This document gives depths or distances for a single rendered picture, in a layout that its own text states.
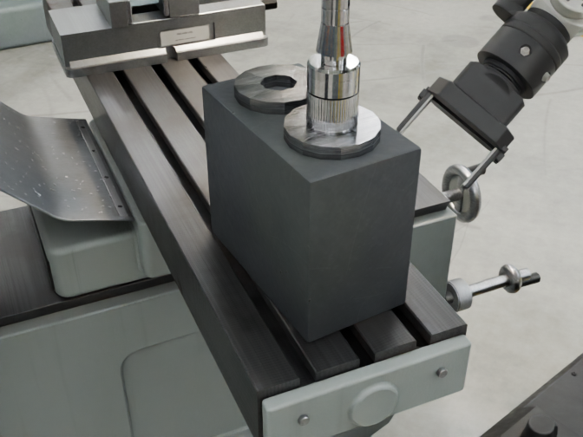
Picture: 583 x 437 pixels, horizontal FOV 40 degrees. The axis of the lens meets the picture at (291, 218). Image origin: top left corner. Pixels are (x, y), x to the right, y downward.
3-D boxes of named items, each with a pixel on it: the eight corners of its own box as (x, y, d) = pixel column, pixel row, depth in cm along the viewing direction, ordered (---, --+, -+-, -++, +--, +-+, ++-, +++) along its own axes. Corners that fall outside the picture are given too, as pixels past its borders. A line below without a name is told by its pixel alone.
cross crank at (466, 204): (459, 198, 165) (467, 148, 158) (493, 229, 156) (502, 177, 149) (391, 216, 159) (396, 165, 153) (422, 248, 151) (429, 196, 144)
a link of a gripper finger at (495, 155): (462, 184, 97) (496, 146, 98) (459, 186, 101) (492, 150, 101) (473, 192, 97) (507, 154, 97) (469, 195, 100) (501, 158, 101)
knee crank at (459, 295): (527, 272, 159) (532, 248, 156) (546, 290, 155) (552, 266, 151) (432, 302, 152) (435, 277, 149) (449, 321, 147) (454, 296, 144)
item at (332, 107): (364, 117, 74) (368, 66, 71) (345, 140, 71) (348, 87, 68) (318, 107, 76) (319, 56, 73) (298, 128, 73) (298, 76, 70)
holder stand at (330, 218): (298, 202, 99) (300, 49, 87) (407, 303, 83) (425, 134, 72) (210, 231, 94) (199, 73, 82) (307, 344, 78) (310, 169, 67)
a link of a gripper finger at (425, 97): (400, 136, 102) (432, 100, 102) (401, 132, 99) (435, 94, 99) (390, 128, 102) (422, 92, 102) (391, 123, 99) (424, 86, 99)
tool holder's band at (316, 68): (368, 66, 71) (369, 55, 71) (348, 87, 68) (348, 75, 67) (319, 56, 73) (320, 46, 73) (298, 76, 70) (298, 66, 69)
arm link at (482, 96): (495, 160, 104) (556, 91, 104) (510, 148, 94) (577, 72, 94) (421, 99, 105) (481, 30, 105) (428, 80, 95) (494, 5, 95)
